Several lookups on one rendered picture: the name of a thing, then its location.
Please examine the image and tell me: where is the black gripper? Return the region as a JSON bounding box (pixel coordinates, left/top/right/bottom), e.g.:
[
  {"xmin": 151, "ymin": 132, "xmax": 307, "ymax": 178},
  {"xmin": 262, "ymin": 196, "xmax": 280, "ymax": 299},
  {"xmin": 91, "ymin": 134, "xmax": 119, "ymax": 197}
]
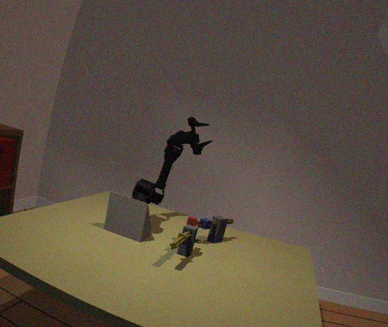
[{"xmin": 179, "ymin": 117, "xmax": 213, "ymax": 155}]

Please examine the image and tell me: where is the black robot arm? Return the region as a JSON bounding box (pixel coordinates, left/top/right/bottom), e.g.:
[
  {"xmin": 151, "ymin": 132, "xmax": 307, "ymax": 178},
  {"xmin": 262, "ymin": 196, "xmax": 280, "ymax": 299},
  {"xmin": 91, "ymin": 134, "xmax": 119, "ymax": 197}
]
[{"xmin": 132, "ymin": 130, "xmax": 184, "ymax": 204}]

